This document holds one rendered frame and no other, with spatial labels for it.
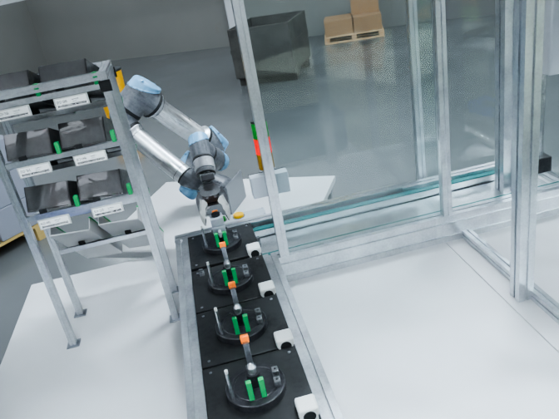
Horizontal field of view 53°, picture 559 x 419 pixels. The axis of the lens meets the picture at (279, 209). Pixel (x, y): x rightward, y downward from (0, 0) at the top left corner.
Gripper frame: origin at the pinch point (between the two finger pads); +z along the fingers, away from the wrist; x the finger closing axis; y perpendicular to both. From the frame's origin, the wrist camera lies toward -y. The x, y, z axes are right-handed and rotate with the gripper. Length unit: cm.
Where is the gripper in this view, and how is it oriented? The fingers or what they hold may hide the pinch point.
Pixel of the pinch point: (216, 219)
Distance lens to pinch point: 192.4
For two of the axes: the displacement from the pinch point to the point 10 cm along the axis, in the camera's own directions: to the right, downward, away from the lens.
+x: -9.7, 2.3, -1.1
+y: -0.1, 4.0, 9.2
